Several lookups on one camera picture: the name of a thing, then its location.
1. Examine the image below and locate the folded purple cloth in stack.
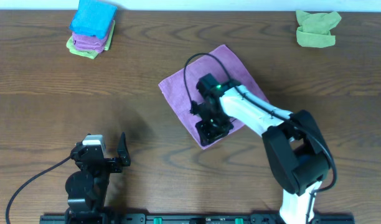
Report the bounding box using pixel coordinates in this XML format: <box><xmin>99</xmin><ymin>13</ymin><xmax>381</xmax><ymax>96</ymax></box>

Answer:
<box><xmin>72</xmin><ymin>20</ymin><xmax>115</xmax><ymax>54</ymax></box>

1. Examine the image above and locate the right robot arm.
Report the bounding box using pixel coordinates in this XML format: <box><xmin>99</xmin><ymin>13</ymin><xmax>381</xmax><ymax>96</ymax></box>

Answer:
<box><xmin>190</xmin><ymin>82</ymin><xmax>337</xmax><ymax>223</ymax></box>

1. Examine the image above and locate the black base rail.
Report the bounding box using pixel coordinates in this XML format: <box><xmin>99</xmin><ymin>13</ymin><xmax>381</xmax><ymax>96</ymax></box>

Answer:
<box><xmin>39</xmin><ymin>212</ymin><xmax>355</xmax><ymax>224</ymax></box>

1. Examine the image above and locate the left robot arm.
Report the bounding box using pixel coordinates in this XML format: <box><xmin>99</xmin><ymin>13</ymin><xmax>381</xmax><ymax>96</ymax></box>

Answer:
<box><xmin>64</xmin><ymin>133</ymin><xmax>131</xmax><ymax>223</ymax></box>

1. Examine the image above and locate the right black cable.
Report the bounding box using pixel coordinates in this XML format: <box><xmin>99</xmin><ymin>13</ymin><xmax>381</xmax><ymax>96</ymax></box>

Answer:
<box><xmin>183</xmin><ymin>52</ymin><xmax>338</xmax><ymax>224</ymax></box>

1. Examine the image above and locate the folded green cloth in stack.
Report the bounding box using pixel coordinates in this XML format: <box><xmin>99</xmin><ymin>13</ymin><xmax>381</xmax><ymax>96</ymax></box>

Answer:
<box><xmin>66</xmin><ymin>20</ymin><xmax>113</xmax><ymax>59</ymax></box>

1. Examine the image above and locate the purple microfibre cloth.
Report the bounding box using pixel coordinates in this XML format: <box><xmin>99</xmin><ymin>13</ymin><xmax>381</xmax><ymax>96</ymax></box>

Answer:
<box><xmin>159</xmin><ymin>45</ymin><xmax>268</xmax><ymax>144</ymax></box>

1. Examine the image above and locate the crumpled green cloth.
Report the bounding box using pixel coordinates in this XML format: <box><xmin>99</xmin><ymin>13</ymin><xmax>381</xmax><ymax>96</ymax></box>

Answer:
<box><xmin>296</xmin><ymin>10</ymin><xmax>342</xmax><ymax>48</ymax></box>

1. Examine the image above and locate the folded blue cloth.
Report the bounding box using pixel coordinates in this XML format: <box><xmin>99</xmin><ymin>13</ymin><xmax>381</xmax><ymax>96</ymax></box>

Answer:
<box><xmin>69</xmin><ymin>0</ymin><xmax>117</xmax><ymax>39</ymax></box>

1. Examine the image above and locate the left black cable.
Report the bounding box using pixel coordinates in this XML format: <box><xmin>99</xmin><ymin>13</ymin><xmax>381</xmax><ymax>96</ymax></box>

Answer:
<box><xmin>5</xmin><ymin>154</ymin><xmax>73</xmax><ymax>224</ymax></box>

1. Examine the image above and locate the black cable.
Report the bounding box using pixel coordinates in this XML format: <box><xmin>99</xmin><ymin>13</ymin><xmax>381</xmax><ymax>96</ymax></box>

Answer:
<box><xmin>5</xmin><ymin>154</ymin><xmax>73</xmax><ymax>224</ymax></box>
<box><xmin>183</xmin><ymin>52</ymin><xmax>338</xmax><ymax>224</ymax></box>

